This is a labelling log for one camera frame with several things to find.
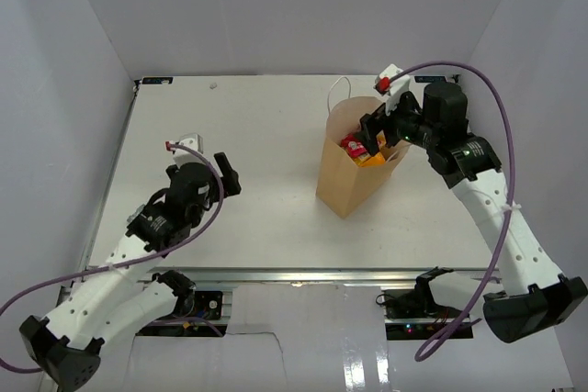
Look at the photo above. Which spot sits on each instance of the blue label sticker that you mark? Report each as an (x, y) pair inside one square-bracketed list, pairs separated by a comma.
[(428, 79), (156, 80)]

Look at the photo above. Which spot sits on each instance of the pink red candy packet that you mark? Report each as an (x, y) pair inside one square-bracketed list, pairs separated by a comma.
[(354, 148)]

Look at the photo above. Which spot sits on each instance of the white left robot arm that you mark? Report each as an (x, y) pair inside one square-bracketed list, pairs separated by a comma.
[(67, 342)]

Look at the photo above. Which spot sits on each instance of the blue label sticker right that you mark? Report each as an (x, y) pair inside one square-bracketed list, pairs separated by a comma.
[(428, 79)]

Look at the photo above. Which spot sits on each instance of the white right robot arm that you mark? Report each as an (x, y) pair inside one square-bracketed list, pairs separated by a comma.
[(534, 293)]

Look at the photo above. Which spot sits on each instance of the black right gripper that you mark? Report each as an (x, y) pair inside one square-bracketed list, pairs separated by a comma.
[(372, 124)]

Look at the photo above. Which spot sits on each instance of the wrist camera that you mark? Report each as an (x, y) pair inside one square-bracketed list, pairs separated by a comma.
[(187, 149), (390, 84)]

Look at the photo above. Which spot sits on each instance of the brown paper bag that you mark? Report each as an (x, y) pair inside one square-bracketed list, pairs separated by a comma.
[(342, 185)]

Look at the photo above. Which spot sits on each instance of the large orange gummy bag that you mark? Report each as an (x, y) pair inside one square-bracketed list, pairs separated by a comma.
[(367, 160)]

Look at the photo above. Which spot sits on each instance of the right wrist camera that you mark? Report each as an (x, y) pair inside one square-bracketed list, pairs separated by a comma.
[(390, 84)]

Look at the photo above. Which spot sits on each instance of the small yellow snack packet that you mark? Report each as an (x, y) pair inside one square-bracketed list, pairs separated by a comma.
[(381, 140)]

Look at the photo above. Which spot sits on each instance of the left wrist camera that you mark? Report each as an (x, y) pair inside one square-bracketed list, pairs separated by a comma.
[(187, 149)]

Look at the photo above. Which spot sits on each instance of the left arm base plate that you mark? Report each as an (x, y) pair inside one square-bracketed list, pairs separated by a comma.
[(200, 317)]

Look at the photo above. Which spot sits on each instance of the blue label sticker left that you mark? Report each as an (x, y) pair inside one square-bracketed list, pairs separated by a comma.
[(156, 80)]

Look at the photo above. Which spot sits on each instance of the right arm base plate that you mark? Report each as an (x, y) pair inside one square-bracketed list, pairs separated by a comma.
[(407, 319)]

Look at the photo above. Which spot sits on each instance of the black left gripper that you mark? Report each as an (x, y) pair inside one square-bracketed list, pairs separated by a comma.
[(230, 184)]

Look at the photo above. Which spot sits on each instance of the aluminium table frame rail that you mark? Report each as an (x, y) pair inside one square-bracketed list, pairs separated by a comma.
[(300, 275)]

